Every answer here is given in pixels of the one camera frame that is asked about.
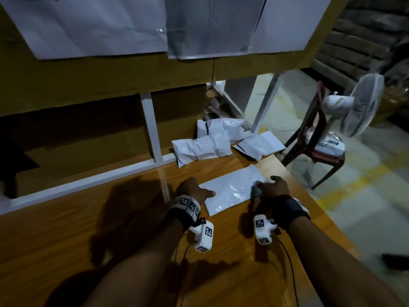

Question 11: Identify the person's left hand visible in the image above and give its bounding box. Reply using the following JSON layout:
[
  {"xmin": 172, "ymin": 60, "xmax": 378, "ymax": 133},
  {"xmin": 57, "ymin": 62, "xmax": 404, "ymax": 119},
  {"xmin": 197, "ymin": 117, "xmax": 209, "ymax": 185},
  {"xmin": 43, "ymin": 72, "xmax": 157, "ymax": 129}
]
[{"xmin": 176, "ymin": 177, "xmax": 217, "ymax": 205}]

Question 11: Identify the person's right hand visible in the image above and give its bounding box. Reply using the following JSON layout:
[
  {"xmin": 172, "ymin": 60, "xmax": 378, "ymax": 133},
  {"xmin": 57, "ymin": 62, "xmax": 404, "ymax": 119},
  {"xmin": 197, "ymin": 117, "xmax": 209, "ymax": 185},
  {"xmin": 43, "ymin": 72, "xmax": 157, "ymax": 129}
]
[{"xmin": 254, "ymin": 176, "xmax": 291, "ymax": 202}]

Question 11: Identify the person's left forearm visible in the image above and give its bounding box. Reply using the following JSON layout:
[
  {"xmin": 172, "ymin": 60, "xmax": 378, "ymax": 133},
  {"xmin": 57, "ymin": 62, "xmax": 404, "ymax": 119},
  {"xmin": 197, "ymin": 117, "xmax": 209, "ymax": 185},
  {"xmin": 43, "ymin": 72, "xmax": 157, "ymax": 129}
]
[{"xmin": 83, "ymin": 217, "xmax": 186, "ymax": 307}]

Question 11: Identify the person's right forearm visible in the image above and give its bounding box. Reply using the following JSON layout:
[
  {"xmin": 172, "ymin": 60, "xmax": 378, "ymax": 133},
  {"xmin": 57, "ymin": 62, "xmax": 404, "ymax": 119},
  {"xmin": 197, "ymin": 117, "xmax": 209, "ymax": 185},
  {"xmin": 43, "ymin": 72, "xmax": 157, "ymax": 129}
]
[{"xmin": 288, "ymin": 216, "xmax": 403, "ymax": 307}]

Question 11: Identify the left marker wristband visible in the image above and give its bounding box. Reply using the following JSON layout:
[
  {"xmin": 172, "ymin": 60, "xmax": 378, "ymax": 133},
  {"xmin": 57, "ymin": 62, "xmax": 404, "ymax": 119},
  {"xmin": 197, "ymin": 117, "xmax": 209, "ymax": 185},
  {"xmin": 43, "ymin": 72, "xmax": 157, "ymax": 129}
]
[{"xmin": 165, "ymin": 195, "xmax": 203, "ymax": 231}]

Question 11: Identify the marker wristband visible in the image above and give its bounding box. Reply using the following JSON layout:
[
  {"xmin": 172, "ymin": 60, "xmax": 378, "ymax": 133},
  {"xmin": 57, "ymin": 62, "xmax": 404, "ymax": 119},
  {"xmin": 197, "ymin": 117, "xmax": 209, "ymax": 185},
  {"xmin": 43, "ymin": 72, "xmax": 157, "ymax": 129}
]
[
  {"xmin": 271, "ymin": 195, "xmax": 312, "ymax": 231},
  {"xmin": 165, "ymin": 195, "xmax": 203, "ymax": 231}
]

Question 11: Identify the right marker wristband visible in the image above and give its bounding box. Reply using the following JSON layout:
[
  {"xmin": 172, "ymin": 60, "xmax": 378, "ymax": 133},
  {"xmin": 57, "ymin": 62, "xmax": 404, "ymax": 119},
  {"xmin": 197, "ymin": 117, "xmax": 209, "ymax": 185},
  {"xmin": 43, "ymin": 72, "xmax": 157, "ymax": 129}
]
[{"xmin": 271, "ymin": 195, "xmax": 312, "ymax": 231}]

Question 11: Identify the brown wooden chair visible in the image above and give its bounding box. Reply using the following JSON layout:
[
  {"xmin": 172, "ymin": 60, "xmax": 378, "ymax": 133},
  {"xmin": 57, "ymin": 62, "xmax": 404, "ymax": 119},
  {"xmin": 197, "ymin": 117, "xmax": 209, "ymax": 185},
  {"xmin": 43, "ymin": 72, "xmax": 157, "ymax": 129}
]
[{"xmin": 281, "ymin": 81, "xmax": 346, "ymax": 189}]

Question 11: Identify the white metal shelf leg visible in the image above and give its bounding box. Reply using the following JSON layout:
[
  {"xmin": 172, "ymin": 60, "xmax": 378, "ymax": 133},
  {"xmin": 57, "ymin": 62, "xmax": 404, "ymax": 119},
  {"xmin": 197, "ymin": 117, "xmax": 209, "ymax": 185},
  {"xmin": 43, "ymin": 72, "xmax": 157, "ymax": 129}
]
[
  {"xmin": 141, "ymin": 93, "xmax": 164, "ymax": 164},
  {"xmin": 251, "ymin": 73, "xmax": 285, "ymax": 133}
]

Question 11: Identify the white standing fan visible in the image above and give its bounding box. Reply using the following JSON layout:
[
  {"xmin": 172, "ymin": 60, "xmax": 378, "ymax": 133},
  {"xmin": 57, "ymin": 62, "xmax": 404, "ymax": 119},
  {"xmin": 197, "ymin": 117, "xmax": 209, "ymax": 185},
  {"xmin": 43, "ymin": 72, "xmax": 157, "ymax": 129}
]
[{"xmin": 305, "ymin": 73, "xmax": 386, "ymax": 159}]

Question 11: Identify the wooden table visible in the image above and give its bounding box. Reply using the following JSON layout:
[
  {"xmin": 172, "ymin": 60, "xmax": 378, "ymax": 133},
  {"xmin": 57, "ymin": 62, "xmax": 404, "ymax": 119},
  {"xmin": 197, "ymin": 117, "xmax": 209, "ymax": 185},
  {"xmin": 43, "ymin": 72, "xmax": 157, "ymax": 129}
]
[{"xmin": 0, "ymin": 150, "xmax": 359, "ymax": 307}]

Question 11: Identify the white printed paper sheet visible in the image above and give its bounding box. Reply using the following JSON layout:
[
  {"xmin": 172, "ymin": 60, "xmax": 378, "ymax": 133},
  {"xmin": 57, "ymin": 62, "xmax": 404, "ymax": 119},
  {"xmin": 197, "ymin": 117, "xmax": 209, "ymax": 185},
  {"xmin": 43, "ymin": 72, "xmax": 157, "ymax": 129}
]
[
  {"xmin": 251, "ymin": 0, "xmax": 333, "ymax": 54},
  {"xmin": 164, "ymin": 0, "xmax": 268, "ymax": 60},
  {"xmin": 0, "ymin": 0, "xmax": 168, "ymax": 60}
]

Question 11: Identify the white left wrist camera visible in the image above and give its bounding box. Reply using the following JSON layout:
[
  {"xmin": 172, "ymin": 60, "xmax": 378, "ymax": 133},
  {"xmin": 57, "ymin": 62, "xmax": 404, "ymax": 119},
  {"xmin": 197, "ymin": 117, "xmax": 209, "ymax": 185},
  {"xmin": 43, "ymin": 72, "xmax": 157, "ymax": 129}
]
[{"xmin": 189, "ymin": 218, "xmax": 216, "ymax": 253}]

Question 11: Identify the white metal shelf rail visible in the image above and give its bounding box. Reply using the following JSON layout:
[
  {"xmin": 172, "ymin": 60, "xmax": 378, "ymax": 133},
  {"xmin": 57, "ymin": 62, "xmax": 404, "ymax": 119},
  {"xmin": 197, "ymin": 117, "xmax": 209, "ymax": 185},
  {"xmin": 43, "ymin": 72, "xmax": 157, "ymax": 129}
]
[{"xmin": 0, "ymin": 153, "xmax": 176, "ymax": 215}]

